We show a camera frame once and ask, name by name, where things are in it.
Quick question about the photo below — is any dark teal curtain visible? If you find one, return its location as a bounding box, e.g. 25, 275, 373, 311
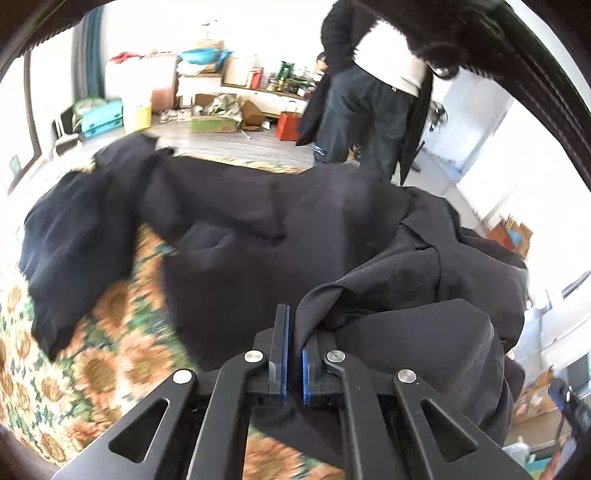
71, 6, 104, 102

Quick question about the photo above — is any orange paper bag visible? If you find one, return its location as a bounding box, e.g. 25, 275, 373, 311
276, 111, 301, 142

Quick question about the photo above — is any open cardboard box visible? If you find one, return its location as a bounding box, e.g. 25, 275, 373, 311
189, 93, 266, 133

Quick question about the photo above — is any person in black coat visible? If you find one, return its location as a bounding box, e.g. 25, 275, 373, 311
294, 0, 435, 186

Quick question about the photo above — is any black jacket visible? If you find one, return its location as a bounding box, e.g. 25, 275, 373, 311
19, 133, 527, 466

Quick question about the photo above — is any sunflower pattern tablecloth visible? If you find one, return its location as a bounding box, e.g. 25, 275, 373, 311
1, 152, 328, 466

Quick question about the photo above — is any blue plastic crate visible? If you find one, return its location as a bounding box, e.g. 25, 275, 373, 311
81, 99, 123, 139

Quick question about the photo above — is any teal plastic basin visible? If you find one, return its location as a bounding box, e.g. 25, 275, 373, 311
180, 47, 221, 65

